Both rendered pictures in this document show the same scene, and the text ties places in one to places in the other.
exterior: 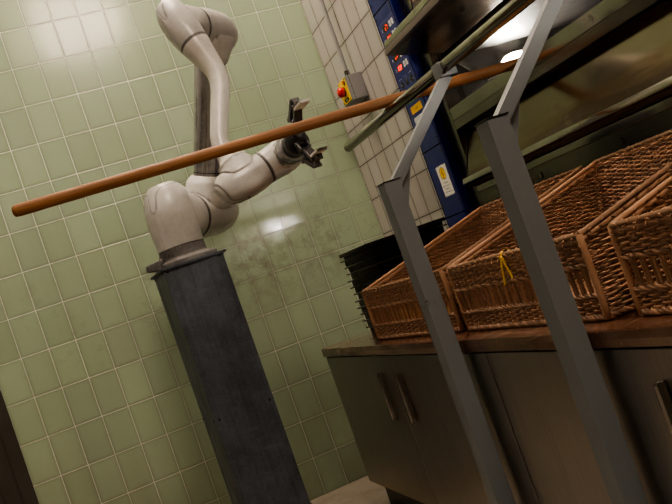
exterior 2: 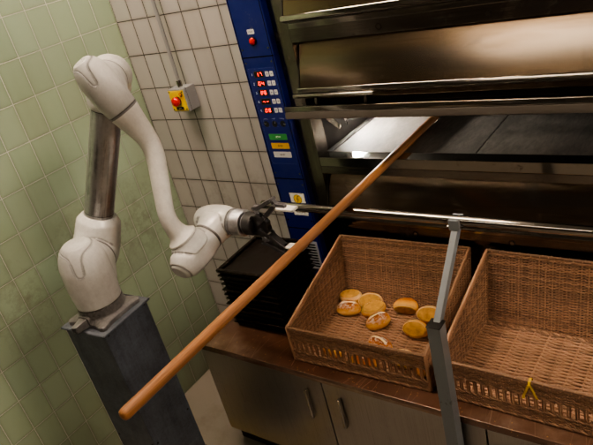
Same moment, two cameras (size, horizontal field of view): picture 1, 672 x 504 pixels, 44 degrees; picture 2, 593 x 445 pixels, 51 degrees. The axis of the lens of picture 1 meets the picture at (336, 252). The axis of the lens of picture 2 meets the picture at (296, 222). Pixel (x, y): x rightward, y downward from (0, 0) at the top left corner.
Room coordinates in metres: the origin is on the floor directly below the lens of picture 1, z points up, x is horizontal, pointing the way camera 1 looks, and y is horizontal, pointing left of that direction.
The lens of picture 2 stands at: (0.75, 0.82, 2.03)
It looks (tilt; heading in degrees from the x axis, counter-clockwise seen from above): 26 degrees down; 329
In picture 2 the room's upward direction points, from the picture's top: 15 degrees counter-clockwise
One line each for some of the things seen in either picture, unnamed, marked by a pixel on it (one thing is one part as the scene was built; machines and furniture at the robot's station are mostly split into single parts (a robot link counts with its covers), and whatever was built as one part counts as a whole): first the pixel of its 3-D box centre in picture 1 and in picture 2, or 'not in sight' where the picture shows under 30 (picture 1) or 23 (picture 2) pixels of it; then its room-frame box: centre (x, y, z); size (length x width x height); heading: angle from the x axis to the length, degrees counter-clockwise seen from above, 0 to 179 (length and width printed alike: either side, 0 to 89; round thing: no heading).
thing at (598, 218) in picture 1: (601, 224); (549, 334); (1.68, -0.53, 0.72); 0.56 x 0.49 x 0.28; 17
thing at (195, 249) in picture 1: (178, 257); (98, 309); (2.68, 0.49, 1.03); 0.22 x 0.18 x 0.06; 112
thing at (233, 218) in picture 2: (292, 147); (240, 222); (2.41, 0.02, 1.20); 0.09 x 0.06 x 0.09; 108
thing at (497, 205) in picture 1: (472, 259); (380, 304); (2.24, -0.34, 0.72); 0.56 x 0.49 x 0.28; 19
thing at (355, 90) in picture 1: (352, 89); (183, 98); (3.18, -0.27, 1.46); 0.10 x 0.07 x 0.10; 18
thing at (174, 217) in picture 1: (172, 215); (86, 269); (2.70, 0.47, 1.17); 0.18 x 0.16 x 0.22; 151
